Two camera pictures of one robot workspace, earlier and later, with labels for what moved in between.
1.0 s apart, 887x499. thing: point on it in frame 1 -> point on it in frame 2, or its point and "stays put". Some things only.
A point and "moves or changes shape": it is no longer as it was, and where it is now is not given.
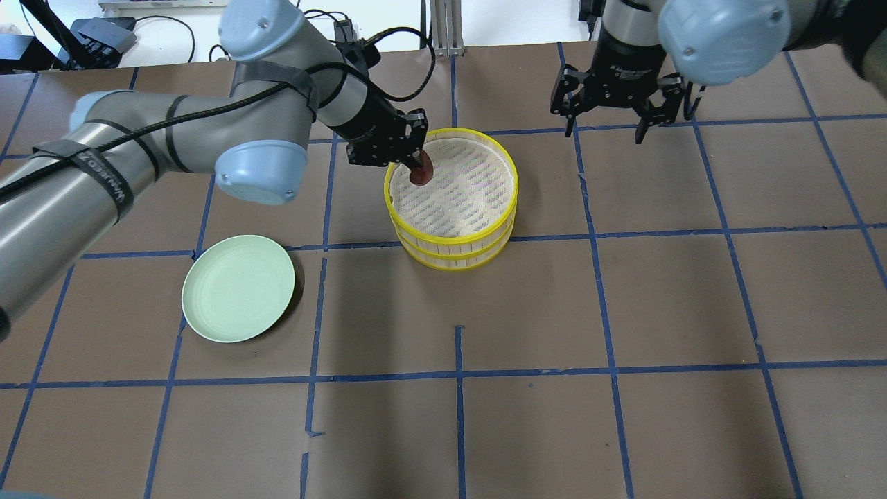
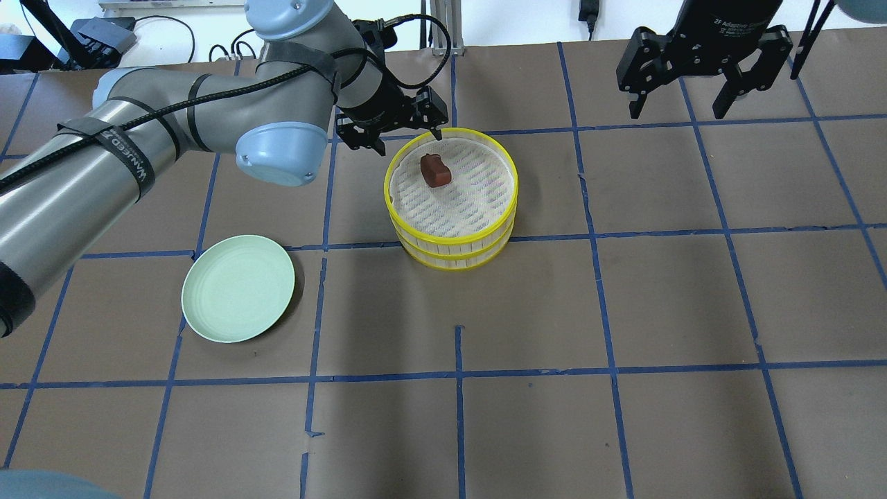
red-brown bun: [422, 175] moves or changes shape
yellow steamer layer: [467, 208] stays put
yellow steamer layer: [450, 262] stays put
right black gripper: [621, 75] -> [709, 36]
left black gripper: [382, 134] -> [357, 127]
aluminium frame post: [447, 34] stays put
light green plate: [238, 288] stays put
